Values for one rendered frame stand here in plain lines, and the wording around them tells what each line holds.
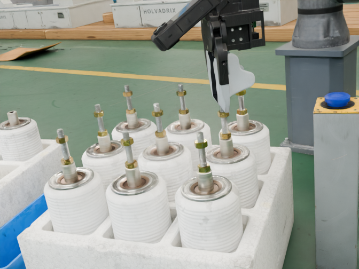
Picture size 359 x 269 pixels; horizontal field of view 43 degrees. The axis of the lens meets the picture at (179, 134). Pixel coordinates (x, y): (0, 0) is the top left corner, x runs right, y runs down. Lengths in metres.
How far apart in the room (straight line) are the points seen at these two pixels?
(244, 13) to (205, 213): 0.29
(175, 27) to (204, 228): 0.29
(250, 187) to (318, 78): 0.57
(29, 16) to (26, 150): 3.56
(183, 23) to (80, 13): 3.58
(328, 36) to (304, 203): 0.44
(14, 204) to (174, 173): 0.40
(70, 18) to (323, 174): 3.55
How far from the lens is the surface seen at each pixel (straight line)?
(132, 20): 3.64
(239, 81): 0.71
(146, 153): 0.82
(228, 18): 0.68
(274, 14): 2.95
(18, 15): 4.76
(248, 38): 0.72
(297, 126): 1.34
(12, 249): 1.01
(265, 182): 0.83
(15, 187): 1.04
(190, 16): 0.68
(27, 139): 1.11
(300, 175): 1.23
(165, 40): 0.68
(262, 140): 0.85
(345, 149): 0.79
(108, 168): 0.84
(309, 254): 0.96
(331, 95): 0.79
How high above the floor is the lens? 0.58
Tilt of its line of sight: 22 degrees down
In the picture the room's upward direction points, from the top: 8 degrees counter-clockwise
